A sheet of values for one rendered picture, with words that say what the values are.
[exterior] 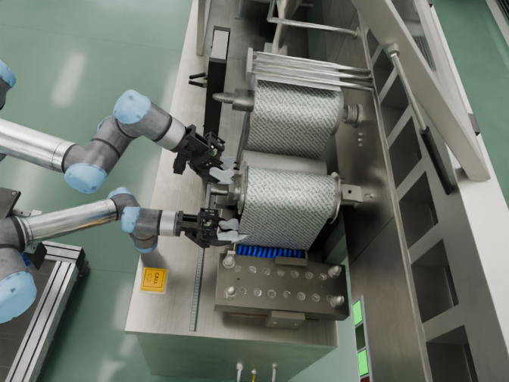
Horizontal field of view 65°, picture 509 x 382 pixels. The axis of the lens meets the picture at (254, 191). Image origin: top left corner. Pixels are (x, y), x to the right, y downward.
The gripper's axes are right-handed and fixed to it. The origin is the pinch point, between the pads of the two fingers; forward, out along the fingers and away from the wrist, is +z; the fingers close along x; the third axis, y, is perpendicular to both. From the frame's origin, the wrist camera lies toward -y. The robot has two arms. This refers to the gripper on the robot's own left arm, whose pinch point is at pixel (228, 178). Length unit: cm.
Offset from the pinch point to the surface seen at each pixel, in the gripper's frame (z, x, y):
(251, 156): 6.7, 10.7, 2.2
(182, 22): 47, 246, -125
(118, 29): 9, 223, -156
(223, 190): 4.1, 0.6, -6.2
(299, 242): 30.5, -8.2, 1.6
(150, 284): 6.4, -20.0, -38.4
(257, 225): 14.2, -8.2, -1.2
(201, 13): -4, 94, -21
